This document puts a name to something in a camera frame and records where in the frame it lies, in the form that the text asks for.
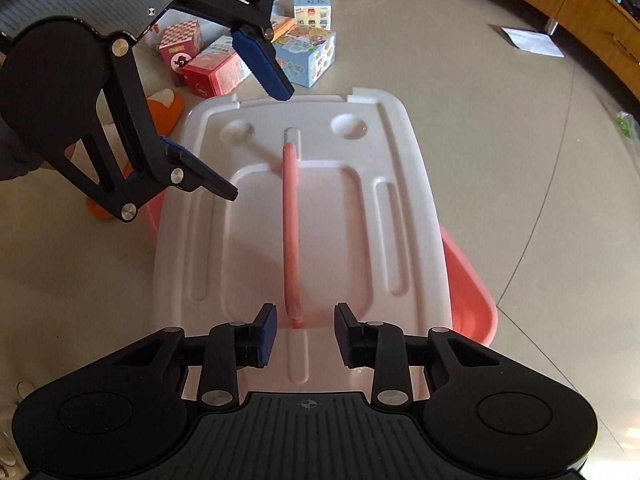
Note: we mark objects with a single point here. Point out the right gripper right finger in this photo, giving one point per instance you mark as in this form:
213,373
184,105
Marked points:
379,346

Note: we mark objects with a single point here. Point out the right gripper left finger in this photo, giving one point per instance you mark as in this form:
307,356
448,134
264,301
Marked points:
232,347

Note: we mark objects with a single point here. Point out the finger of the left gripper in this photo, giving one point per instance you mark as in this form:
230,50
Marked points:
260,57
189,173

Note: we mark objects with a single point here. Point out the pink lid handle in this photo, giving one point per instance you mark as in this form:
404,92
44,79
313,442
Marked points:
290,235

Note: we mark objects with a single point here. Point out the red pink box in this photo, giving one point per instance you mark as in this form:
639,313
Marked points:
216,71

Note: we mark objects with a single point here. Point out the light blue cartoon box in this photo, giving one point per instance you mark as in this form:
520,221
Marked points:
305,53

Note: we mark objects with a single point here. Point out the small white blue box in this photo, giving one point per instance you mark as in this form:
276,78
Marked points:
313,13

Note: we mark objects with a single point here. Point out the pink checkered box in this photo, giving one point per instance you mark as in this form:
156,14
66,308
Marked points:
179,44

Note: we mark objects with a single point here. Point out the pink plastic storage bin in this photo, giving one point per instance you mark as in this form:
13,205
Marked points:
474,312

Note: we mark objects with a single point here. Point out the white plastic bin lid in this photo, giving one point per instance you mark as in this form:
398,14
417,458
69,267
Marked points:
368,231

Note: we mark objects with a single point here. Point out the white paper sheet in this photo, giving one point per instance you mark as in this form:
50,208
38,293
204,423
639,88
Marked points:
532,42

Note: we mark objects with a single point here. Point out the wooden cabinet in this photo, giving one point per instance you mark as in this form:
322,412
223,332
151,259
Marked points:
605,28

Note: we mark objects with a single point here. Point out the clear plastic bag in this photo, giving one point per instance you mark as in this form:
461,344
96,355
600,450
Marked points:
628,125

